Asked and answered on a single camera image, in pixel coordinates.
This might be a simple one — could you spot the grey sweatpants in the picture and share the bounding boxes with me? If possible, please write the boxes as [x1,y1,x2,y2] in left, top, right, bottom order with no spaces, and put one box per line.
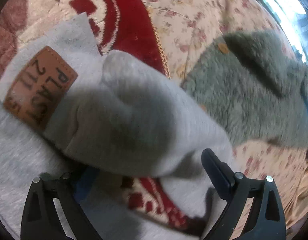
[0,14,233,239]

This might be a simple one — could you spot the green fleece jacket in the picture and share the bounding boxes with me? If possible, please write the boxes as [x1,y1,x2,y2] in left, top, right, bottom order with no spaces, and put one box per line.
[182,31,308,148]

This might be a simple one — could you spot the red floral plush blanket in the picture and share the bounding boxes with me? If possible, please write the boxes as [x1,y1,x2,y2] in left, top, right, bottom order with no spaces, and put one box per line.
[0,0,210,235]

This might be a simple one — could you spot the window with metal grille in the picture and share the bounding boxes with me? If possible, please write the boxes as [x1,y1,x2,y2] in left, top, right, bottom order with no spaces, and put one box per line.
[263,0,308,63]

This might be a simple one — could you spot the floral beige quilt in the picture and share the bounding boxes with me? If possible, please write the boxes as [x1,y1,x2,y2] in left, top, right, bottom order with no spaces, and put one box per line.
[141,0,308,228]

